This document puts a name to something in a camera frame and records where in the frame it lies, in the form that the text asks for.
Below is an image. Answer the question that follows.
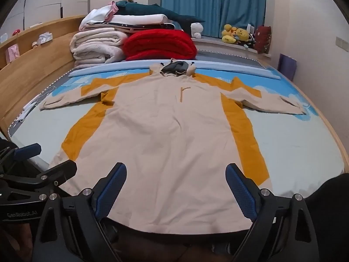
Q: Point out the dark patterned folded blanket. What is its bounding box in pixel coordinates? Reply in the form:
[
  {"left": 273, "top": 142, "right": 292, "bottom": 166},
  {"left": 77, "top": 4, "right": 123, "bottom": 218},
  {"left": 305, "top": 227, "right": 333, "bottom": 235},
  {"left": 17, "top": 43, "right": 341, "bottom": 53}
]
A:
[{"left": 109, "top": 22, "right": 175, "bottom": 31}]

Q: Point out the dark red cushion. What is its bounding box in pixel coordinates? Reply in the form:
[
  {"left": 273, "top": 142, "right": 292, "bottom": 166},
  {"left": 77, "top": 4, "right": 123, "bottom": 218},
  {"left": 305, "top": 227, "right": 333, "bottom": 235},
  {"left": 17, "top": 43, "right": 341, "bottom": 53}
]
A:
[{"left": 255, "top": 26, "right": 272, "bottom": 53}]

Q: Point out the yellow plush toy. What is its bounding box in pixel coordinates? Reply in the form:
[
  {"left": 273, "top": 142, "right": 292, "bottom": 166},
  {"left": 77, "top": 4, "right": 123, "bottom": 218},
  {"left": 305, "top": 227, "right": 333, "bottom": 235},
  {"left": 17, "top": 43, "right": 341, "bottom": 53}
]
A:
[
  {"left": 234, "top": 28, "right": 250, "bottom": 43},
  {"left": 221, "top": 24, "right": 238, "bottom": 44}
]

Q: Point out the wooden headboard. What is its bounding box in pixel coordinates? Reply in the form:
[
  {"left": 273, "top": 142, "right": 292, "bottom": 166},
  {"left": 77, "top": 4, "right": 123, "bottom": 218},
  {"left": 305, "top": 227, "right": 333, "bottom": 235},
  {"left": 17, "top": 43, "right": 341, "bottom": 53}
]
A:
[{"left": 0, "top": 15, "right": 88, "bottom": 131}]

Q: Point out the small white plush toy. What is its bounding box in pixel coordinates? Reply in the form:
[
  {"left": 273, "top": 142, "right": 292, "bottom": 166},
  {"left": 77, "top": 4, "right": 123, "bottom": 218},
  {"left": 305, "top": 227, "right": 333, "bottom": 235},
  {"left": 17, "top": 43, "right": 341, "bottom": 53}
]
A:
[{"left": 190, "top": 22, "right": 204, "bottom": 38}]

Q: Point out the tissue pack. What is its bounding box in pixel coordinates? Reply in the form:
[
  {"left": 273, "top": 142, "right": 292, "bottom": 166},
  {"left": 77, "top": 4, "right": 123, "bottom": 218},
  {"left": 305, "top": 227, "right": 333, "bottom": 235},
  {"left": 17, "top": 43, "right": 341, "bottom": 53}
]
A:
[{"left": 37, "top": 33, "right": 53, "bottom": 45}]

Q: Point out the blue printed bed sheet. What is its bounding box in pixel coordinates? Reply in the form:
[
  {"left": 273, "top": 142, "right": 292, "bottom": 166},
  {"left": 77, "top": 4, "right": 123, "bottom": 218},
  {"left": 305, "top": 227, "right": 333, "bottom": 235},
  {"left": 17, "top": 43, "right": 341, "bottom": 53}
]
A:
[{"left": 8, "top": 60, "right": 344, "bottom": 197}]

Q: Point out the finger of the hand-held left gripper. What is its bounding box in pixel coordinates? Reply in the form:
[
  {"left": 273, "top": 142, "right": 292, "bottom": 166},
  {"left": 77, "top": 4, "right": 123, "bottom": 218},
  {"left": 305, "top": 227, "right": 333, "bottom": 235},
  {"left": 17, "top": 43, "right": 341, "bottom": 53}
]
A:
[
  {"left": 0, "top": 144, "right": 42, "bottom": 170},
  {"left": 0, "top": 160, "right": 78, "bottom": 205}
]

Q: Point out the white towel with pink edge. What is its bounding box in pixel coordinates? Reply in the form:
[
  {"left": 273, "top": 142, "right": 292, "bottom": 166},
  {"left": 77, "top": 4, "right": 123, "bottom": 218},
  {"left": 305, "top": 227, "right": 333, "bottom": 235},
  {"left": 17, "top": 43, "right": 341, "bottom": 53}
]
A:
[{"left": 79, "top": 1, "right": 119, "bottom": 31}]

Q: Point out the cream folded quilt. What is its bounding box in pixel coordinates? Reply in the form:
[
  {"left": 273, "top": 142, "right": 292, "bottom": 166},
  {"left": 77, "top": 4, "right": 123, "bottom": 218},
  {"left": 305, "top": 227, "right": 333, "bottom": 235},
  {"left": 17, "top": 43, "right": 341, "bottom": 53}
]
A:
[{"left": 70, "top": 27, "right": 128, "bottom": 69}]

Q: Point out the blue curtain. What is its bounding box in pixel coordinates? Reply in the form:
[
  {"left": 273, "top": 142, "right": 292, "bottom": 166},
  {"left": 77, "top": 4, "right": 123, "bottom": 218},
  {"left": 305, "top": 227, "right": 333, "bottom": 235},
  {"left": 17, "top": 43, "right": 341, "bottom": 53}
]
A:
[{"left": 161, "top": 0, "right": 266, "bottom": 37}]

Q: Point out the red folded blanket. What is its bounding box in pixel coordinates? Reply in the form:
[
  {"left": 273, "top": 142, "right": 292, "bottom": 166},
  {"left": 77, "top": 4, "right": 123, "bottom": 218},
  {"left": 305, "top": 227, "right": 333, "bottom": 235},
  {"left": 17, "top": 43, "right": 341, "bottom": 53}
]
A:
[{"left": 123, "top": 29, "right": 197, "bottom": 61}]

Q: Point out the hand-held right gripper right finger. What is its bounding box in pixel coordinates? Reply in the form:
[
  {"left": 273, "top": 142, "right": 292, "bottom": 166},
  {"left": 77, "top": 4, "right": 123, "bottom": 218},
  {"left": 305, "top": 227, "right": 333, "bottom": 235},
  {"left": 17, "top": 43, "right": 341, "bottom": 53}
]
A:
[{"left": 225, "top": 163, "right": 319, "bottom": 262}]

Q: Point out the stack of white and teal bedding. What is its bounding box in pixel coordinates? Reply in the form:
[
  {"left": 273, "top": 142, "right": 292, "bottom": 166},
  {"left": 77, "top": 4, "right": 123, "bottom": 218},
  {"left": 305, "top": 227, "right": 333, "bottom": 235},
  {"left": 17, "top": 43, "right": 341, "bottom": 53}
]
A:
[{"left": 115, "top": 0, "right": 205, "bottom": 32}]

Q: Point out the grey window ledge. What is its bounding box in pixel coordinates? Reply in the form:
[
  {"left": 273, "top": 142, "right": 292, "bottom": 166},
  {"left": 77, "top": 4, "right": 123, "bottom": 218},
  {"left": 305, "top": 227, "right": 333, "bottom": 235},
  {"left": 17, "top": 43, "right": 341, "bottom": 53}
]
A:
[{"left": 191, "top": 37, "right": 272, "bottom": 58}]

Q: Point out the beige and orange hooded jacket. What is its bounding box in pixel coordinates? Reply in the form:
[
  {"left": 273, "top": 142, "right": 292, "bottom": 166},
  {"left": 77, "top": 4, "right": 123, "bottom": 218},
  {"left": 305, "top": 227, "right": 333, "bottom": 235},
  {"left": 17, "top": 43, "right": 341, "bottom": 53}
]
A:
[{"left": 39, "top": 59, "right": 307, "bottom": 231}]

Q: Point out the light blue foam roll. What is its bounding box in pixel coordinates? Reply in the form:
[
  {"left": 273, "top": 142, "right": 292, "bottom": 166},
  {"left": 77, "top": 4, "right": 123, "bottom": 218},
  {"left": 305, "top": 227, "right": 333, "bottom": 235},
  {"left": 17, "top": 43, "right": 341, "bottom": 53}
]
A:
[{"left": 68, "top": 59, "right": 281, "bottom": 81}]

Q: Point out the white folded sheet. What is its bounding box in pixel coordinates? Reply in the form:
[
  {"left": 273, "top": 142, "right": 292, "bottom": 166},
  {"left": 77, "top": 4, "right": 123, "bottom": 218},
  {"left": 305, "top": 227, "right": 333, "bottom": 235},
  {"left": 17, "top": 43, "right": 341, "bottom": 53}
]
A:
[{"left": 109, "top": 14, "right": 169, "bottom": 26}]

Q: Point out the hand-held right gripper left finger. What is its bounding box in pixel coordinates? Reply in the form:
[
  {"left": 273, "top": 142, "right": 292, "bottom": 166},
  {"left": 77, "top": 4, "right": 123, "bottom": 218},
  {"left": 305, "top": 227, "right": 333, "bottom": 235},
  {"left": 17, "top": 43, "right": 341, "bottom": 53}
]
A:
[{"left": 32, "top": 162, "right": 128, "bottom": 262}]

